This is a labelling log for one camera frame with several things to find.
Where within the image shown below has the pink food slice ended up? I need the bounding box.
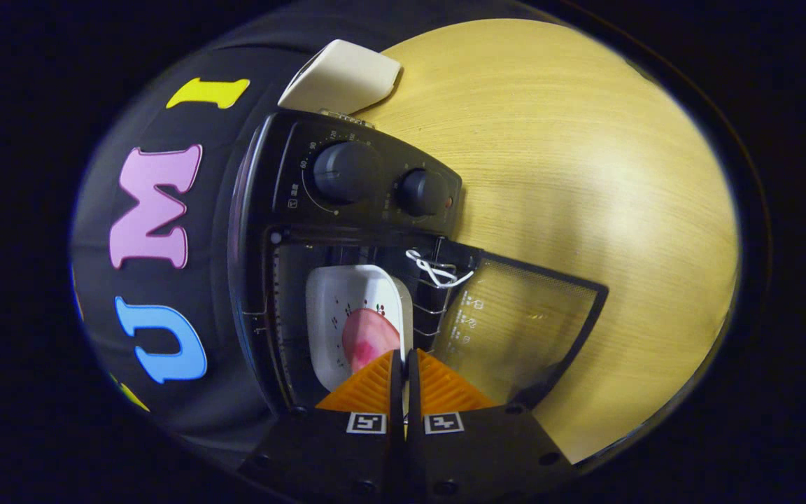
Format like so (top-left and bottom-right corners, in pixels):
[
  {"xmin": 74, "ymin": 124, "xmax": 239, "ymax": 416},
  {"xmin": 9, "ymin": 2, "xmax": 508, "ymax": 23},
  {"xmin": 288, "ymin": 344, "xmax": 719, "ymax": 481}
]
[{"xmin": 341, "ymin": 308, "xmax": 402, "ymax": 374}]

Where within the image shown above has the white square plate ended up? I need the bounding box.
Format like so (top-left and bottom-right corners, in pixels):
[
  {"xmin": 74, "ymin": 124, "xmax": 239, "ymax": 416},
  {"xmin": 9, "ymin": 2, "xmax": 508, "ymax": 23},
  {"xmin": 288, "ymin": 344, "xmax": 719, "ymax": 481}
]
[{"xmin": 305, "ymin": 265, "xmax": 414, "ymax": 393}]

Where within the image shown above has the white toaster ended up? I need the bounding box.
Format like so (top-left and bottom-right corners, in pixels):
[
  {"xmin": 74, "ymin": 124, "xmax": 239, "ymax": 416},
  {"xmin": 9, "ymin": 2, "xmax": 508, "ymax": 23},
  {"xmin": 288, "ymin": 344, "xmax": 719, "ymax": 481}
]
[{"xmin": 277, "ymin": 38, "xmax": 402, "ymax": 116}]

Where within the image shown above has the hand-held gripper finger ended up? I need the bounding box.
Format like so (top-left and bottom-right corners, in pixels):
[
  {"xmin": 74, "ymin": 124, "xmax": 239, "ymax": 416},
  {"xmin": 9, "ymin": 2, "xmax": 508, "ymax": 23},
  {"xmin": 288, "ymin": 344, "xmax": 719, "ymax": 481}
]
[
  {"xmin": 406, "ymin": 348, "xmax": 579, "ymax": 504},
  {"xmin": 239, "ymin": 349, "xmax": 405, "ymax": 504}
]

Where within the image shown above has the black toaster oven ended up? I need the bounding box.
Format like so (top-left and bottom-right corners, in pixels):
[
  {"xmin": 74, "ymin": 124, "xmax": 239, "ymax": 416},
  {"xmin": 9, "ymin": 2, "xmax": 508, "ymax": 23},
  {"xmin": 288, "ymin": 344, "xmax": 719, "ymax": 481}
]
[{"xmin": 228, "ymin": 108, "xmax": 610, "ymax": 421}]

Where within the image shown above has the white string tie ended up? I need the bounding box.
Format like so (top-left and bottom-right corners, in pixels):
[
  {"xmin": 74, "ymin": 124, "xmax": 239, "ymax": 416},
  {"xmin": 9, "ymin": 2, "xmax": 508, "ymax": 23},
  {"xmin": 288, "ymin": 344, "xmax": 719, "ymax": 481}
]
[{"xmin": 405, "ymin": 248, "xmax": 475, "ymax": 289}]

